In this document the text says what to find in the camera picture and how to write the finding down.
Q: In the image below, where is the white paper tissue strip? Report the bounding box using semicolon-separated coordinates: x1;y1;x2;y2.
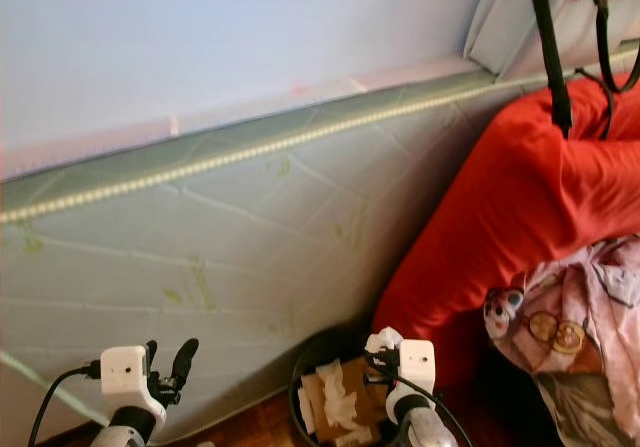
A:
315;362;366;438

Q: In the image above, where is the brown cardboard piece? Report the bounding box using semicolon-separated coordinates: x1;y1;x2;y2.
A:
300;359;391;446

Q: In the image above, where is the bed with beige floral sheet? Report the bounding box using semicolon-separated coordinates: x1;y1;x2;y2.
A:
525;367;640;447

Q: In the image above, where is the black waste bin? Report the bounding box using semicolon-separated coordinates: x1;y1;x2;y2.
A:
290;327;471;447

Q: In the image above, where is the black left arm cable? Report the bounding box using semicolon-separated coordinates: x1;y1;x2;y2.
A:
28;363;103;447

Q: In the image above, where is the white handbag with black straps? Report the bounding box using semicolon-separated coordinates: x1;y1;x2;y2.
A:
465;0;640;140

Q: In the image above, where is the pink cartoon bear blanket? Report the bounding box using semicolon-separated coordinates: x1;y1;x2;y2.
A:
482;235;640;383

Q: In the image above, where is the red folded cushion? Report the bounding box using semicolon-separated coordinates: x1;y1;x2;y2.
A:
372;72;640;388

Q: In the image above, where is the white tissue ball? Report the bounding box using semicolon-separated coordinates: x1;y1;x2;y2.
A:
365;327;404;356

